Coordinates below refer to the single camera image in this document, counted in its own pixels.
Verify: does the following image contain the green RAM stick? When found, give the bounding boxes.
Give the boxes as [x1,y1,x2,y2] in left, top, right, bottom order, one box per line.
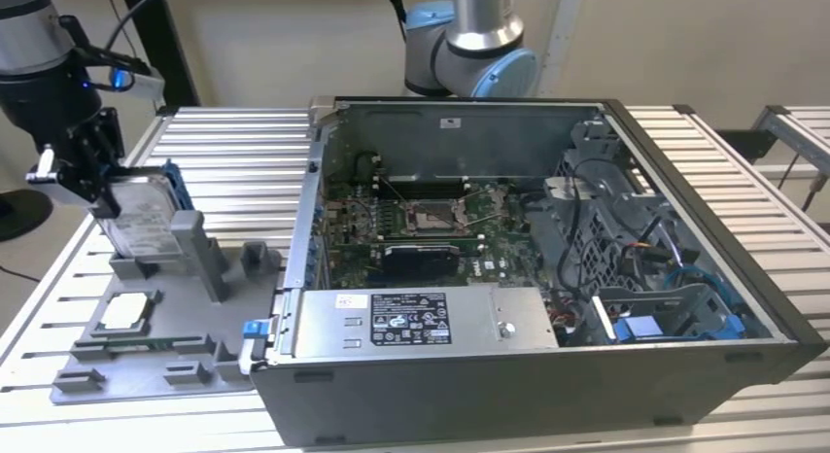
[74,338,203,353]

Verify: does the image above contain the silver CPU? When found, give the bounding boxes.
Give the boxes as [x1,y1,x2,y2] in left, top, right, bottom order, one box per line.
[100,292,158,331]

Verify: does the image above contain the long black wire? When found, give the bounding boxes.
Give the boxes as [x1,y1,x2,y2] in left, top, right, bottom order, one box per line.
[561,158,611,298]

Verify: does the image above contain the metal slat side table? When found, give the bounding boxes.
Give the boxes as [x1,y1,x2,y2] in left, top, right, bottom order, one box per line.
[751,104,830,175]

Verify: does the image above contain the grey parts rack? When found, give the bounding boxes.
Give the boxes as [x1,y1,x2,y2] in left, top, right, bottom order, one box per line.
[48,210,287,405]

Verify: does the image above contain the black camera cable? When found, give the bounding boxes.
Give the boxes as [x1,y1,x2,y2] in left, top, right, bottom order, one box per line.
[103,0,176,60]

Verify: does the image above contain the grey disk bay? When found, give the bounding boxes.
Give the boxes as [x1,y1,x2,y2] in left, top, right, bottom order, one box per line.
[582,282,773,347]

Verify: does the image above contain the black round stand base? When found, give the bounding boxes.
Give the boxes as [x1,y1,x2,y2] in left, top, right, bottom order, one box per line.
[0,189,54,241]

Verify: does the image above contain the thin metal locking lever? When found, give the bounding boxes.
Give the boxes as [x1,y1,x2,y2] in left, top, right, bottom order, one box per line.
[381,176,409,204]

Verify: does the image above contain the open black PC case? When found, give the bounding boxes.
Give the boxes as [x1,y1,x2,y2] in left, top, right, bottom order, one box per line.
[250,95,830,447]

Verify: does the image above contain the blue carrier in bay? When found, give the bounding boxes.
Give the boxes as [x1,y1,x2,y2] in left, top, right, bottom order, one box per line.
[613,316,665,338]

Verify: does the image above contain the silver power supply unit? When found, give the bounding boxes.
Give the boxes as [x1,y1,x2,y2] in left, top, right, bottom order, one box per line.
[291,286,561,360]

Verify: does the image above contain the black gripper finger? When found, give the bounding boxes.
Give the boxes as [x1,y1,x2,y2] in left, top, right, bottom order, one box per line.
[87,107,126,220]
[55,124,92,201]

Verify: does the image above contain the black connector with orange wire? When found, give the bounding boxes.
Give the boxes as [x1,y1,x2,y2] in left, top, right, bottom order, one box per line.
[622,242,670,279]

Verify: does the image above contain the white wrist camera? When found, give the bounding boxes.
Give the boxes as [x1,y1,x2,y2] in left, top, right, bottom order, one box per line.
[24,146,110,207]

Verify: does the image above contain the black graphics card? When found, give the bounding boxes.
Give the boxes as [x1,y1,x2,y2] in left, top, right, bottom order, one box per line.
[381,243,463,282]

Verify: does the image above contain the black RAM slot bank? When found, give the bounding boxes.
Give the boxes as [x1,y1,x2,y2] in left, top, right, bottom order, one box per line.
[373,175,475,201]

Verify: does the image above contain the grey metal drive cage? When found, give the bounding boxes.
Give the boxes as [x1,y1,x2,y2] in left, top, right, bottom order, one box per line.
[525,149,715,298]

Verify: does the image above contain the CPU socket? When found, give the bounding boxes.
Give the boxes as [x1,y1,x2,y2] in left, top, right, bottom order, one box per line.
[405,199,466,233]

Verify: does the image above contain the hard disk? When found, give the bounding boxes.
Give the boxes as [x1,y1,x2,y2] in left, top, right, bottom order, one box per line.
[96,159,195,263]

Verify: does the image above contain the black upright post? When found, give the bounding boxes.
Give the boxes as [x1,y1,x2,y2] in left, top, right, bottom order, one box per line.
[119,0,200,109]

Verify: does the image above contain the light blue wire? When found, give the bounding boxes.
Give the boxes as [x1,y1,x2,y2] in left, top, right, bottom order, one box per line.
[667,263,741,303]

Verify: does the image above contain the green motherboard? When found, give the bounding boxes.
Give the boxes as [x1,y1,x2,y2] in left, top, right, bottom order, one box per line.
[320,180,553,292]

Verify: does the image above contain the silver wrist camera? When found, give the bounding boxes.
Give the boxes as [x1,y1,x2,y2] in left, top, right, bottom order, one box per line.
[107,66,164,103]

